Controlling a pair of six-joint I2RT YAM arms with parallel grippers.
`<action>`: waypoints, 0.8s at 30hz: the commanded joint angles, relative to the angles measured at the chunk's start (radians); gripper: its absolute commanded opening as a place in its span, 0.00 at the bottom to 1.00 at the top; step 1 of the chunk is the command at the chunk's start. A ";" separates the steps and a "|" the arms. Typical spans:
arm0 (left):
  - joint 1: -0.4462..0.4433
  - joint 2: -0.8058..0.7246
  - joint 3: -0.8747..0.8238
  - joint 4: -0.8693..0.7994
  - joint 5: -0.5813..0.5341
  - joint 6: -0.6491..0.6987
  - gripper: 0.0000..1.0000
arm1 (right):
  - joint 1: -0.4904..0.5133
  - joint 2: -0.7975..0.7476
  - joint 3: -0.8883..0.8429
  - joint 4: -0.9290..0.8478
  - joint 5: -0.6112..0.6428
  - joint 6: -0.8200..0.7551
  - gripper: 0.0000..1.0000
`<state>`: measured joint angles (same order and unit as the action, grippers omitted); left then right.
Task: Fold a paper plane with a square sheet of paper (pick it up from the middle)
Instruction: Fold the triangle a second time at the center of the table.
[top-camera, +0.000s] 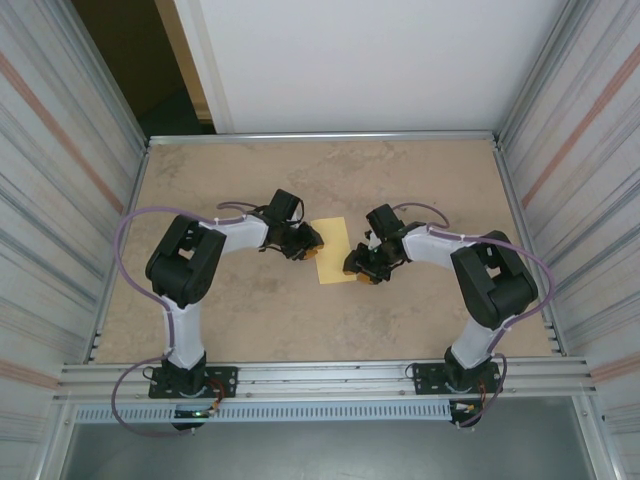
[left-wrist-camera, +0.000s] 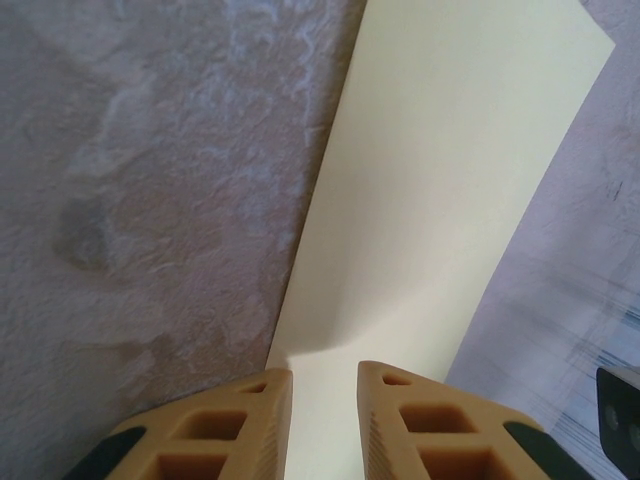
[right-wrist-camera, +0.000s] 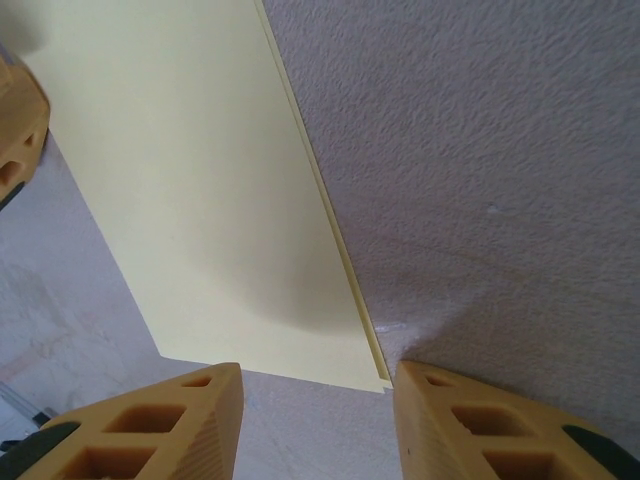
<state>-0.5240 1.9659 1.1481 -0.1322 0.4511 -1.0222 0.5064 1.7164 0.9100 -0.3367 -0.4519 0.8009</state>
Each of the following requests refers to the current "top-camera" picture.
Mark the yellow paper sheet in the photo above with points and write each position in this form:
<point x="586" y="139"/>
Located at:
<point x="334" y="250"/>

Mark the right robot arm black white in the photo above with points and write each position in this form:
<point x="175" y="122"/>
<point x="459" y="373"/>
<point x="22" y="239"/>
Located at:
<point x="495" y="280"/>

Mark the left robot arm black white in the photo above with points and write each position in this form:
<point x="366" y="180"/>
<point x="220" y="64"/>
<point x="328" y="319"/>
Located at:
<point x="185" y="270"/>

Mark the grey metal shelf panel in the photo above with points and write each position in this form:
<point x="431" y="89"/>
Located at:
<point x="320" y="455"/>

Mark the small circuit board green LED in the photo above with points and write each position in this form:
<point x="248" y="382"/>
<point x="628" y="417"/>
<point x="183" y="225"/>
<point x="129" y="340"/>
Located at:
<point x="192" y="413"/>

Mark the brown wooden door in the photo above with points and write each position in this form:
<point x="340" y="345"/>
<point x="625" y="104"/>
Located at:
<point x="125" y="50"/>

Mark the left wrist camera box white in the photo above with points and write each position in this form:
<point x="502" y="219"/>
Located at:
<point x="298" y="216"/>

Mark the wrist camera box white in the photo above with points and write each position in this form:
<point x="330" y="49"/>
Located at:
<point x="298" y="216"/>
<point x="372" y="239"/>

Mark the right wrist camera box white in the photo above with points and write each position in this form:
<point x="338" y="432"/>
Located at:
<point x="372" y="239"/>

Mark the long aluminium table edge rail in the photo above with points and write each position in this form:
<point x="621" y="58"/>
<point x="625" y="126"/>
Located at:
<point x="320" y="137"/>

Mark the wide aluminium mounting rail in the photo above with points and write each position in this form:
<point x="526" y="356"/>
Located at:
<point x="320" y="382"/>

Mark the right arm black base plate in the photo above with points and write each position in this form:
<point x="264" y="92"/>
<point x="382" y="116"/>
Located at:
<point x="425" y="380"/>

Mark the aluminium table side rail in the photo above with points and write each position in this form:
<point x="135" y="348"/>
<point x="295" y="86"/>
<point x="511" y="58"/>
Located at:
<point x="506" y="175"/>
<point x="140" y="175"/>

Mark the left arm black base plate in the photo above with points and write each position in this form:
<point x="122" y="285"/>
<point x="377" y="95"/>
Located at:
<point x="225" y="380"/>

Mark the white door frame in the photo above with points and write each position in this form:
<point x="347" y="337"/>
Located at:
<point x="210" y="75"/>

